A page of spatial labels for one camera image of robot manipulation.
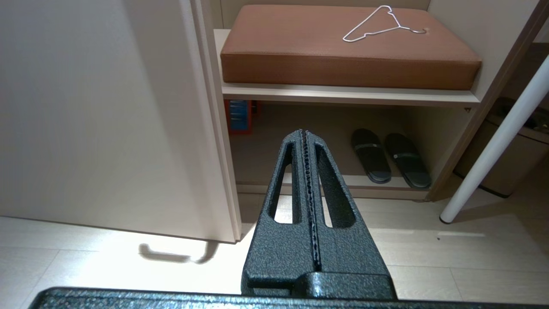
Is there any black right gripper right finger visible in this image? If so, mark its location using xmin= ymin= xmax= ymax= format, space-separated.
xmin=303 ymin=130 xmax=397 ymax=299

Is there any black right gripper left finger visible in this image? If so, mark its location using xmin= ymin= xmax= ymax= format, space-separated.
xmin=241 ymin=130 xmax=320 ymax=297

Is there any beige room door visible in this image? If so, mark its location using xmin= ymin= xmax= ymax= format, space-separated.
xmin=0 ymin=0 xmax=241 ymax=244

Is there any black slipper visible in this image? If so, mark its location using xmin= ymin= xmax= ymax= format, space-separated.
xmin=351 ymin=128 xmax=392 ymax=184
xmin=384 ymin=133 xmax=432 ymax=189

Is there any orange and blue box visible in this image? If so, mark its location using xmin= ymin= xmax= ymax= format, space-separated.
xmin=224 ymin=100 xmax=260 ymax=135

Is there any beige wooden bench shelf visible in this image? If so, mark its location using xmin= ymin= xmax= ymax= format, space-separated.
xmin=189 ymin=0 xmax=549 ymax=202

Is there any white table leg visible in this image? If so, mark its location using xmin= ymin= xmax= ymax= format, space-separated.
xmin=440 ymin=56 xmax=549 ymax=224

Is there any beige trash bin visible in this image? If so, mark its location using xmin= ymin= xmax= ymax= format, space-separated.
xmin=454 ymin=97 xmax=549 ymax=198

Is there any brown leather bench cushion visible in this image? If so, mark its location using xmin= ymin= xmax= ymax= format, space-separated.
xmin=220 ymin=4 xmax=482 ymax=91

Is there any white wire clothes hanger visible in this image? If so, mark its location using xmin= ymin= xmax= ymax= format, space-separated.
xmin=342 ymin=5 xmax=428 ymax=42

